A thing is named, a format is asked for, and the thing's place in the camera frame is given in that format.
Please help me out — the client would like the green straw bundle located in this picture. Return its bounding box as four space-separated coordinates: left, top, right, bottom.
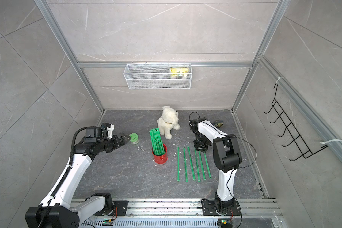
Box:
150 128 165 156

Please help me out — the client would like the metal base rail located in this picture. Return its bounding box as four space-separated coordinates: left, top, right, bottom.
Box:
79 199 287 228

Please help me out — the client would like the camouflage cloth pouch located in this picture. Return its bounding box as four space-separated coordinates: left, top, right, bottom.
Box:
213 120 223 128

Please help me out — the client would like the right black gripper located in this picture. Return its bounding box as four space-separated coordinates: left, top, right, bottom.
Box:
193 134 211 153

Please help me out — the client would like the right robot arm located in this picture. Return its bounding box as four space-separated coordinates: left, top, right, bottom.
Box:
189 118 256 216

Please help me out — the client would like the small green lidded jar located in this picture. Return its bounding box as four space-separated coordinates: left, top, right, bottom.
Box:
129 133 139 145

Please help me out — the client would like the white plush dog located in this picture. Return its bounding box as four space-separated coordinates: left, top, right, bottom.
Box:
157 105 181 140

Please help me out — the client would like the white wire mesh basket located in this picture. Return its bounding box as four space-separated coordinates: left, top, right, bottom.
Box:
123 63 192 90

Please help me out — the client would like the yellow sponge in basket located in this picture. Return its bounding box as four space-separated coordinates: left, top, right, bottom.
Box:
169 67 190 78

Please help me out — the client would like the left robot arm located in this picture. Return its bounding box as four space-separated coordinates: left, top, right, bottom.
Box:
25 123 131 228

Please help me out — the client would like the red cylindrical container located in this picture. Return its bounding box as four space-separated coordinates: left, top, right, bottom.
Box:
152 144 168 164

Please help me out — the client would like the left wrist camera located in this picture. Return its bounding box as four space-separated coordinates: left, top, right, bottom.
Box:
100 123 115 139

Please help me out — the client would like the black wire hook rack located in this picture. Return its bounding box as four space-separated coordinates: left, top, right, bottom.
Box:
264 84 328 162

